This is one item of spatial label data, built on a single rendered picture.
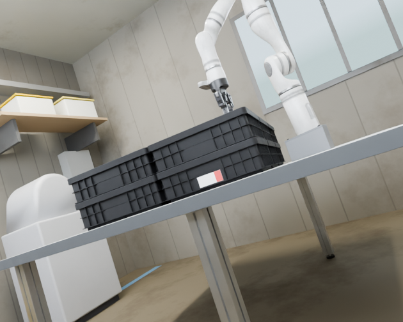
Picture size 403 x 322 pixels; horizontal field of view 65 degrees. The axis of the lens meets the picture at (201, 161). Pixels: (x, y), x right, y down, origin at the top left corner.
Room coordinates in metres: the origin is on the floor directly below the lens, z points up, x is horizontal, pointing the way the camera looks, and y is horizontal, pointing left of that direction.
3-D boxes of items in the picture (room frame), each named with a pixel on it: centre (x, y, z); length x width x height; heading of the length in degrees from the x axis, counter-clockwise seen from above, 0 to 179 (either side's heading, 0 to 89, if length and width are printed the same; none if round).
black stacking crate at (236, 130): (1.25, -0.05, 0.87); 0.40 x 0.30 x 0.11; 72
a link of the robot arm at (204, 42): (1.24, -0.17, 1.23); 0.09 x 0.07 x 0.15; 175
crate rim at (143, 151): (1.38, 0.33, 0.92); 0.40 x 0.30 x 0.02; 72
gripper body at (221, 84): (1.25, -0.17, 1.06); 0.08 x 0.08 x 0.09
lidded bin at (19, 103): (3.08, 1.48, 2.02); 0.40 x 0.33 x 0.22; 152
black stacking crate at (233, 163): (1.25, -0.05, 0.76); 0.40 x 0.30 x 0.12; 72
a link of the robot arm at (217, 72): (1.26, -0.15, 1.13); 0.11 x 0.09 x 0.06; 65
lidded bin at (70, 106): (3.55, 1.23, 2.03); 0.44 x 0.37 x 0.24; 152
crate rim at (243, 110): (1.25, -0.05, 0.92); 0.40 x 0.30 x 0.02; 72
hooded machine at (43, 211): (2.90, 1.48, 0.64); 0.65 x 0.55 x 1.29; 152
